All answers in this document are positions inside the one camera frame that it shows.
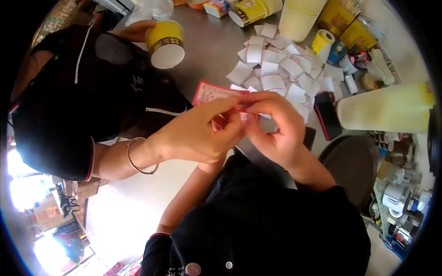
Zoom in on person's right hand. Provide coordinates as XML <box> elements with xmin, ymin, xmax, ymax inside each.
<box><xmin>238</xmin><ymin>91</ymin><xmax>307</xmax><ymax>170</ymax></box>

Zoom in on person's right index finger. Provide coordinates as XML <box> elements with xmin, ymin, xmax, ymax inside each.
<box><xmin>238</xmin><ymin>91</ymin><xmax>295</xmax><ymax>108</ymax></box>

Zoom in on person's right thumb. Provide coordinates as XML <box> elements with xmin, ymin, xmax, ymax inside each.
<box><xmin>245</xmin><ymin>102</ymin><xmax>281</xmax><ymax>116</ymax></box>

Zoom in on person's right fingers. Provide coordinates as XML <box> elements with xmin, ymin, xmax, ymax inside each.
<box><xmin>243</xmin><ymin>116</ymin><xmax>281</xmax><ymax>153</ymax></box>

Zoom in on red printed paper sheet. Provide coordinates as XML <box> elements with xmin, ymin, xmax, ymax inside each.
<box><xmin>192</xmin><ymin>80</ymin><xmax>253</xmax><ymax>122</ymax></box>

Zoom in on pile of white paper slips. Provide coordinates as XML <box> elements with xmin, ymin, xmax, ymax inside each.
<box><xmin>226</xmin><ymin>22</ymin><xmax>346</xmax><ymax>123</ymax></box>

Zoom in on dark phone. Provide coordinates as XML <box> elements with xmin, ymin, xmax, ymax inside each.
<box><xmin>303</xmin><ymin>126</ymin><xmax>317</xmax><ymax>152</ymax></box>

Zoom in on black phone red case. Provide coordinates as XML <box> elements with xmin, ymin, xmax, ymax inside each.
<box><xmin>313</xmin><ymin>91</ymin><xmax>343</xmax><ymax>141</ymax></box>

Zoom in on yellow label roll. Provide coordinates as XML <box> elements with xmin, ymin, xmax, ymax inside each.
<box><xmin>310</xmin><ymin>29</ymin><xmax>336</xmax><ymax>63</ymax></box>

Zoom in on blue tape dispenser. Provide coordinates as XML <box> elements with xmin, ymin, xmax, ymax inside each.
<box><xmin>327</xmin><ymin>41</ymin><xmax>347</xmax><ymax>65</ymax></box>

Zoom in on upright stack of pale cups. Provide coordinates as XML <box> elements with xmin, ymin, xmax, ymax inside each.
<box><xmin>278</xmin><ymin>0</ymin><xmax>327</xmax><ymax>43</ymax></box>

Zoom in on small white bottle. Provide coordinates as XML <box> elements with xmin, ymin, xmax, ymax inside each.
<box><xmin>343</xmin><ymin>67</ymin><xmax>359</xmax><ymax>95</ymax></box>

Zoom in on yellow paper cup brown band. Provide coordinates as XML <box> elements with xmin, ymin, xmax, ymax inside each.
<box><xmin>228</xmin><ymin>0</ymin><xmax>268</xmax><ymax>28</ymax></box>
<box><xmin>145</xmin><ymin>20</ymin><xmax>186</xmax><ymax>70</ymax></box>

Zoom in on short stack of yellow cups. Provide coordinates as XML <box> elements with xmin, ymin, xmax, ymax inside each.
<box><xmin>267</xmin><ymin>0</ymin><xmax>284</xmax><ymax>16</ymax></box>

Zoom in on person's body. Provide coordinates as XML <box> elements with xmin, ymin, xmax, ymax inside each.
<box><xmin>140</xmin><ymin>153</ymin><xmax>372</xmax><ymax>276</ymax></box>

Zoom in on round dark stool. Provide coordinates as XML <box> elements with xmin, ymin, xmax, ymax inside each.
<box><xmin>317</xmin><ymin>135</ymin><xmax>379</xmax><ymax>212</ymax></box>

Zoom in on colourful small box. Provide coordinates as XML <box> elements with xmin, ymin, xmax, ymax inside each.
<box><xmin>203</xmin><ymin>0</ymin><xmax>239</xmax><ymax>19</ymax></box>

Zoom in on yellow packs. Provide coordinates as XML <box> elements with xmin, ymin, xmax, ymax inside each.
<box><xmin>317</xmin><ymin>0</ymin><xmax>378</xmax><ymax>53</ymax></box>

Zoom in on long stack of pale cups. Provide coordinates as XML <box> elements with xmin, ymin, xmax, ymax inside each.
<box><xmin>336</xmin><ymin>82</ymin><xmax>436</xmax><ymax>135</ymax></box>

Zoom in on clear plastic bag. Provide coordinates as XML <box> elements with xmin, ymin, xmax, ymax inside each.
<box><xmin>125</xmin><ymin>0</ymin><xmax>174</xmax><ymax>27</ymax></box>

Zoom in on shelf with appliances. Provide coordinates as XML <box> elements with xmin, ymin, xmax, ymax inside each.
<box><xmin>368</xmin><ymin>130</ymin><xmax>436</xmax><ymax>260</ymax></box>

